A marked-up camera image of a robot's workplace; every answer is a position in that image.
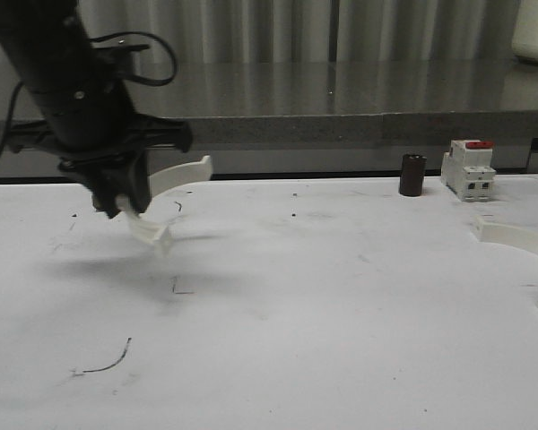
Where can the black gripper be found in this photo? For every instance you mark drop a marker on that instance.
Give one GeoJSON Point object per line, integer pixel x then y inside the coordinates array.
{"type": "Point", "coordinates": [132, 174]}

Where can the white half pipe clamp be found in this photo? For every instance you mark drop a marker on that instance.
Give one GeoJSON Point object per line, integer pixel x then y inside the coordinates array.
{"type": "Point", "coordinates": [158, 235]}
{"type": "Point", "coordinates": [490, 231]}

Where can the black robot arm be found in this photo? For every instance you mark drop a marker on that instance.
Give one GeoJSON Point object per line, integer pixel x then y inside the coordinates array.
{"type": "Point", "coordinates": [89, 120]}

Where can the grey stone counter ledge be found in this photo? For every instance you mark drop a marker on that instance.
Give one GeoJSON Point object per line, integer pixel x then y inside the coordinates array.
{"type": "Point", "coordinates": [349, 103]}

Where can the dark brown cylindrical coupling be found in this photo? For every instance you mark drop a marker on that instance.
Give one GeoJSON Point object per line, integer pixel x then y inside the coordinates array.
{"type": "Point", "coordinates": [412, 175]}

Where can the white container on counter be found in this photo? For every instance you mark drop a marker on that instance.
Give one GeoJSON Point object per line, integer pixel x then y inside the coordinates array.
{"type": "Point", "coordinates": [524, 42]}

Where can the white circuit breaker red switch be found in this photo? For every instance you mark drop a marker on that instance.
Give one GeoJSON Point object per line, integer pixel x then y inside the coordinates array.
{"type": "Point", "coordinates": [466, 170]}

